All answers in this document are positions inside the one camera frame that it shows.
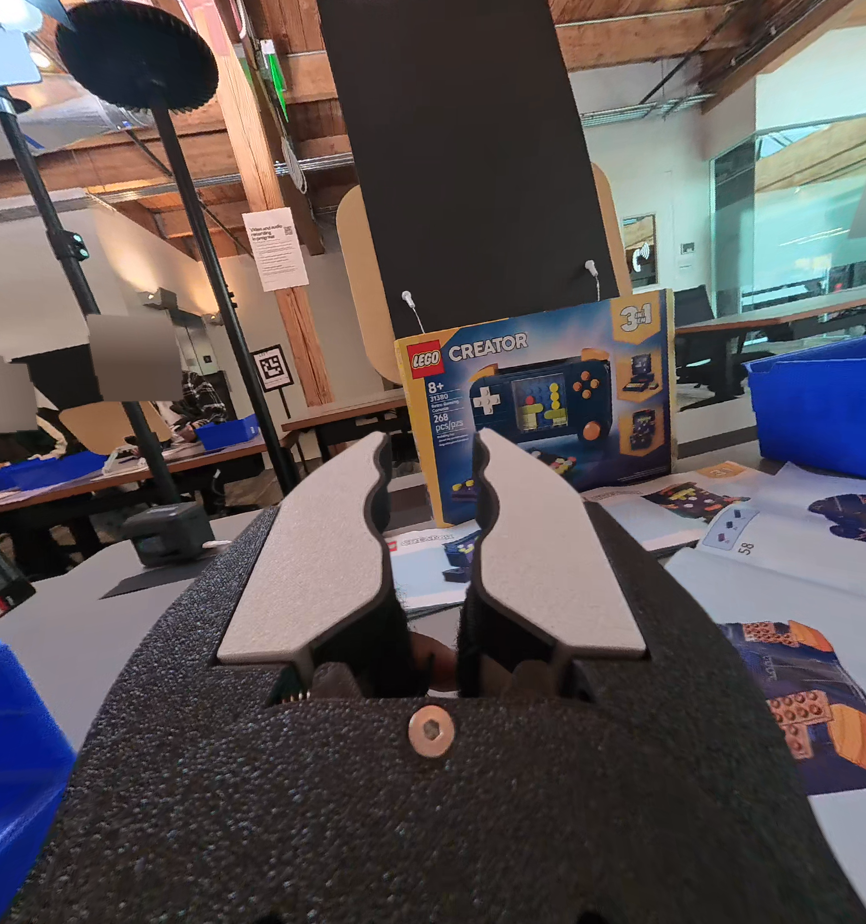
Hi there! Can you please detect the stand with black round disc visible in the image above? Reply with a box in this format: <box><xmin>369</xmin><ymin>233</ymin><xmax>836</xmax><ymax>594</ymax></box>
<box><xmin>55</xmin><ymin>0</ymin><xmax>302</xmax><ymax>501</ymax></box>

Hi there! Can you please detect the stand with light panel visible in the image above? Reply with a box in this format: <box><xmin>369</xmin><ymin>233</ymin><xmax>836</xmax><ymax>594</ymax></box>
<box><xmin>0</xmin><ymin>0</ymin><xmax>183</xmax><ymax>508</ymax></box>

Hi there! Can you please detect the wooden work table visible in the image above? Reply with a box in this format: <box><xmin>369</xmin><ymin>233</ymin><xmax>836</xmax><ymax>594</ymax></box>
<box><xmin>0</xmin><ymin>432</ymin><xmax>291</xmax><ymax>573</ymax></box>

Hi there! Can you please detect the small wooden table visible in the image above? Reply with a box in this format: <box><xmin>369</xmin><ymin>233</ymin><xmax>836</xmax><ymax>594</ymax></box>
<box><xmin>280</xmin><ymin>388</ymin><xmax>409</xmax><ymax>464</ymax></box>

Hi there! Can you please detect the long wooden table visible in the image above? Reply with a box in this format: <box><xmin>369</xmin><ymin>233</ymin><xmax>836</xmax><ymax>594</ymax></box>
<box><xmin>674</xmin><ymin>280</ymin><xmax>866</xmax><ymax>403</ymax></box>

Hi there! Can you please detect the small blue bin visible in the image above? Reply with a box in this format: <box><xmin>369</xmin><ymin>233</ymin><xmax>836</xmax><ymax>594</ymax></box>
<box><xmin>194</xmin><ymin>416</ymin><xmax>261</xmax><ymax>451</ymax></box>

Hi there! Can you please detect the black backdrop panel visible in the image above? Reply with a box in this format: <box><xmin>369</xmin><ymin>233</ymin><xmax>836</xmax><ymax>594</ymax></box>
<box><xmin>316</xmin><ymin>0</ymin><xmax>623</xmax><ymax>342</ymax></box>

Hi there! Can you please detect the open instruction booklet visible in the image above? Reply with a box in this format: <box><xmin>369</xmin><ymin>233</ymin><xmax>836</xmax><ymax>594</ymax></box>
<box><xmin>666</xmin><ymin>461</ymin><xmax>866</xmax><ymax>912</ymax></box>

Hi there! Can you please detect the white paper notice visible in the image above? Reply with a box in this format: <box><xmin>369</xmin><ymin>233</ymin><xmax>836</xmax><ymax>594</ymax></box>
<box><xmin>241</xmin><ymin>207</ymin><xmax>310</xmax><ymax>293</ymax></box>

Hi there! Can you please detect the black power adapter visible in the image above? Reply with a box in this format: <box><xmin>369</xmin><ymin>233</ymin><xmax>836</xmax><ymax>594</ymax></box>
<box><xmin>121</xmin><ymin>501</ymin><xmax>217</xmax><ymax>569</ymax></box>

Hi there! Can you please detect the blue plastic bin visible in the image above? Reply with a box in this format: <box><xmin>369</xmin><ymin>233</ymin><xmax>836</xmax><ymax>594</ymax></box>
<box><xmin>745</xmin><ymin>331</ymin><xmax>866</xmax><ymax>484</ymax></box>
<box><xmin>0</xmin><ymin>641</ymin><xmax>78</xmax><ymax>924</ymax></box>

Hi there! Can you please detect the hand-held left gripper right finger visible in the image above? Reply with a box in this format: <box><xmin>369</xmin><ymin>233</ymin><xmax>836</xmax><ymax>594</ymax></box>
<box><xmin>472</xmin><ymin>429</ymin><xmax>648</xmax><ymax>662</ymax></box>

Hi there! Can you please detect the green hanging sign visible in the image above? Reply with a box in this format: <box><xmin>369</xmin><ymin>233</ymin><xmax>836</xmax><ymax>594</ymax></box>
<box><xmin>258</xmin><ymin>39</ymin><xmax>291</xmax><ymax>121</ymax></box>

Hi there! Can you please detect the low blue bin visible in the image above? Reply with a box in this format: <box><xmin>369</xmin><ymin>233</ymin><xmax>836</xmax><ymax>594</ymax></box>
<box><xmin>0</xmin><ymin>450</ymin><xmax>111</xmax><ymax>497</ymax></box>

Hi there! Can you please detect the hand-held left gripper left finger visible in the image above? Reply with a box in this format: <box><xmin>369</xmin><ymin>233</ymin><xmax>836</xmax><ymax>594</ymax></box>
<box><xmin>217</xmin><ymin>432</ymin><xmax>407</xmax><ymax>666</ymax></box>

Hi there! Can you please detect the black office chair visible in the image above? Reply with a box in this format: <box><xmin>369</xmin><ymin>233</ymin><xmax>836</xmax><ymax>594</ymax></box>
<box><xmin>674</xmin><ymin>284</ymin><xmax>716</xmax><ymax>331</ymax></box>

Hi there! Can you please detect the tan chair back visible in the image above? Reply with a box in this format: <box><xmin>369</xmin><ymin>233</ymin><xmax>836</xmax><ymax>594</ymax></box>
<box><xmin>57</xmin><ymin>399</ymin><xmax>172</xmax><ymax>453</ymax></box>

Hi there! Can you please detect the closed instruction booklet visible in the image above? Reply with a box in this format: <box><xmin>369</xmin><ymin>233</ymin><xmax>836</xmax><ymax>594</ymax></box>
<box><xmin>581</xmin><ymin>461</ymin><xmax>775</xmax><ymax>554</ymax></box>

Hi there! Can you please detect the tan rounded board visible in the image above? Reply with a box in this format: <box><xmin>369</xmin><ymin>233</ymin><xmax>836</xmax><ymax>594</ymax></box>
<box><xmin>335</xmin><ymin>162</ymin><xmax>633</xmax><ymax>385</ymax></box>

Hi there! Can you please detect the glass partition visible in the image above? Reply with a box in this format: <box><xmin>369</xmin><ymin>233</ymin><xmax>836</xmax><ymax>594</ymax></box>
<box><xmin>709</xmin><ymin>110</ymin><xmax>866</xmax><ymax>313</ymax></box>

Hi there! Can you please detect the black white marker sign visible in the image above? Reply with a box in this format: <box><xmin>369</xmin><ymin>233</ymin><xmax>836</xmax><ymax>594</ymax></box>
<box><xmin>250</xmin><ymin>344</ymin><xmax>293</xmax><ymax>416</ymax></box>

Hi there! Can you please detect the wooden post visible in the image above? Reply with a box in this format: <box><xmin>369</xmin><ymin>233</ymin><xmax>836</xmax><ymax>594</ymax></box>
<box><xmin>215</xmin><ymin>0</ymin><xmax>334</xmax><ymax>407</ymax></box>

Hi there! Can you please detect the toy brick set box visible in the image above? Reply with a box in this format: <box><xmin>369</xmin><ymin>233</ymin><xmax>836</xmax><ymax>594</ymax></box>
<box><xmin>394</xmin><ymin>288</ymin><xmax>678</xmax><ymax>528</ymax></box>

